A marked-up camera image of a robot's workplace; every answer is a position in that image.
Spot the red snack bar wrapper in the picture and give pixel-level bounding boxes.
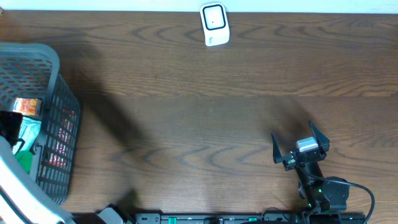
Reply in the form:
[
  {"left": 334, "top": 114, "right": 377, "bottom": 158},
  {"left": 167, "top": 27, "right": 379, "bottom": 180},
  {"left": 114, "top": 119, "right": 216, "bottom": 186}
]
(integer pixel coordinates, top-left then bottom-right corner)
[{"left": 49, "top": 108, "right": 76, "bottom": 170}]

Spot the teal wet wipes pack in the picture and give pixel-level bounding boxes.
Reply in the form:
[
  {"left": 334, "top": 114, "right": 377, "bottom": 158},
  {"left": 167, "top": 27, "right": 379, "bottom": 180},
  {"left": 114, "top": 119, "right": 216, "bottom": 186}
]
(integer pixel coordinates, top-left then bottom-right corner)
[{"left": 12, "top": 116, "right": 41, "bottom": 155}]

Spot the green lid jar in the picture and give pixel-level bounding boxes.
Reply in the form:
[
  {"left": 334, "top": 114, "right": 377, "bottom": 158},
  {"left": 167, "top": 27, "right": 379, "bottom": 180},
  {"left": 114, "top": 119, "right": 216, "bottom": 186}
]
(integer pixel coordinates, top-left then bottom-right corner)
[{"left": 15, "top": 151, "right": 34, "bottom": 174}]

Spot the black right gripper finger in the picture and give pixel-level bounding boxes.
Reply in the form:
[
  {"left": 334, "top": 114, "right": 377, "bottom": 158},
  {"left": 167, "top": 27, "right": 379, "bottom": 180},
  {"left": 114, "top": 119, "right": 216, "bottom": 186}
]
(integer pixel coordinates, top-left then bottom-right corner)
[
  {"left": 271, "top": 133, "right": 283, "bottom": 164},
  {"left": 308, "top": 121, "right": 330, "bottom": 152}
]

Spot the white barcode scanner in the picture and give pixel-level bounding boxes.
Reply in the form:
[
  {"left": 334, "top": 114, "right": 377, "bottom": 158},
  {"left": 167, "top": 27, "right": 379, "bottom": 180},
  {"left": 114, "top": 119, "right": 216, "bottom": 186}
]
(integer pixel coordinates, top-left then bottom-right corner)
[{"left": 200, "top": 2, "right": 230, "bottom": 47}]

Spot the grey plastic basket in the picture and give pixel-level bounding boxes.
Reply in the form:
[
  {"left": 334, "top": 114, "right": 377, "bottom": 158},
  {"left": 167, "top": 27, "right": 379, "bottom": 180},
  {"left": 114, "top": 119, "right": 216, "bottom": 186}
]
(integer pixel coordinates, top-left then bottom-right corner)
[{"left": 1, "top": 42, "right": 81, "bottom": 205}]

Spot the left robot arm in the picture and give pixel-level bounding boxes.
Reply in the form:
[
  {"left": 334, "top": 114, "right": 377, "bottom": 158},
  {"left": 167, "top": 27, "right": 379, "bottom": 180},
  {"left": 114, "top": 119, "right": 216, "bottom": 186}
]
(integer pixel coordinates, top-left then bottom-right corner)
[{"left": 1, "top": 111, "right": 131, "bottom": 224}]

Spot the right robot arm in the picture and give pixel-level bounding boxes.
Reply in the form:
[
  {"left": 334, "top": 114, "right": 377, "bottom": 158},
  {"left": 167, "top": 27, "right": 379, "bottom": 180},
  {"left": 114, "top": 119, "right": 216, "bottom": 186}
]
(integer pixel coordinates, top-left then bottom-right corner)
[{"left": 271, "top": 122, "right": 351, "bottom": 223}]

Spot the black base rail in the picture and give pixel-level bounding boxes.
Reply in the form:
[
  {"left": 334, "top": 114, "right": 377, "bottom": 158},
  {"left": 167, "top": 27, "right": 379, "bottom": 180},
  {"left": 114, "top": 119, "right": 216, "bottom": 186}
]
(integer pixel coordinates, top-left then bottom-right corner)
[{"left": 134, "top": 211, "right": 366, "bottom": 224}]

